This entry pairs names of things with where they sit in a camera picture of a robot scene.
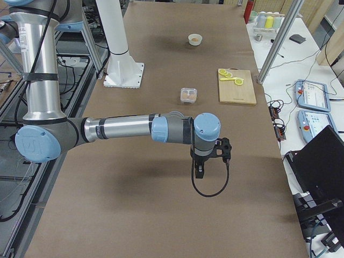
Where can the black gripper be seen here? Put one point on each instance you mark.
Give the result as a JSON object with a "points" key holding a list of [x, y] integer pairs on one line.
{"points": [[200, 159]]}

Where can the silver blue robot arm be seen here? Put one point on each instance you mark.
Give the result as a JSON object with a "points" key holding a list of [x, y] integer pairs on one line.
{"points": [[47, 132]]}

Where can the clear plastic egg box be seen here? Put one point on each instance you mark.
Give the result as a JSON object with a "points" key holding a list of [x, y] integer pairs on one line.
{"points": [[188, 90]]}

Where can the wooden cutting board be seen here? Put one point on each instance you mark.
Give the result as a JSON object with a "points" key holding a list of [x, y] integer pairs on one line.
{"points": [[229, 92]]}

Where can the black power strip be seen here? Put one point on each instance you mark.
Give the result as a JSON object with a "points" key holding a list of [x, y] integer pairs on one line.
{"points": [[278, 124]]}

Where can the yellow plastic knife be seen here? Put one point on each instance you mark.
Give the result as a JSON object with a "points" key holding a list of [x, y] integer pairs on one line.
{"points": [[227, 79]]}

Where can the lemon slice by knife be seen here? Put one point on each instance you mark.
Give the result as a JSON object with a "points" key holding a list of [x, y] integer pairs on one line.
{"points": [[238, 81]]}

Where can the lower teach pendant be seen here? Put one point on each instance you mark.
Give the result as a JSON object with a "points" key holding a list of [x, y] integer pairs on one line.
{"points": [[313, 122]]}

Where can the teach pendant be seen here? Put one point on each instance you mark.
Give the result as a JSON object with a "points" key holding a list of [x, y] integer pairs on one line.
{"points": [[313, 122], [312, 95]]}

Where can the black laptop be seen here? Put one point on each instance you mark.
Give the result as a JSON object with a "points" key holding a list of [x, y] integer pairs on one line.
{"points": [[318, 168]]}

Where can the white bowl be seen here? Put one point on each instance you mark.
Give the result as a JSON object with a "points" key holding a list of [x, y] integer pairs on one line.
{"points": [[195, 36]]}

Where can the black stand beside laptop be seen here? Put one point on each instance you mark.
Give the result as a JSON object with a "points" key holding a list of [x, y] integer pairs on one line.
{"points": [[313, 222]]}

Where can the upper teach pendant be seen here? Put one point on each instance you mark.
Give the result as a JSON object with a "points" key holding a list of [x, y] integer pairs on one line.
{"points": [[312, 95]]}

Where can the small metal cup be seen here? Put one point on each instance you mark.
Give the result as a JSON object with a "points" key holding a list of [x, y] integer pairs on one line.
{"points": [[258, 37]]}

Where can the tray of coloured cups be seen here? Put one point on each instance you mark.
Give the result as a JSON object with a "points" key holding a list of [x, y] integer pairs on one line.
{"points": [[268, 22]]}

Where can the dark grey pad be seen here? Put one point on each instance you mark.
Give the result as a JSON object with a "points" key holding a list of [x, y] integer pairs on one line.
{"points": [[297, 38]]}

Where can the red bottle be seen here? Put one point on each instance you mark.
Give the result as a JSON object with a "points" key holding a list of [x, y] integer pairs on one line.
{"points": [[248, 10]]}

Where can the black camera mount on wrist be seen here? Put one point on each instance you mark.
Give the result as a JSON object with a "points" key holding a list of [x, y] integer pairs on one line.
{"points": [[222, 149]]}

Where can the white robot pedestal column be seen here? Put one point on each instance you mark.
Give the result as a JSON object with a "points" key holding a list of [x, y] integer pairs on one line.
{"points": [[122, 70]]}

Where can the aluminium frame post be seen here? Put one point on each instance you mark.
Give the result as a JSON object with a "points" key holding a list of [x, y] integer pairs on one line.
{"points": [[280, 38]]}

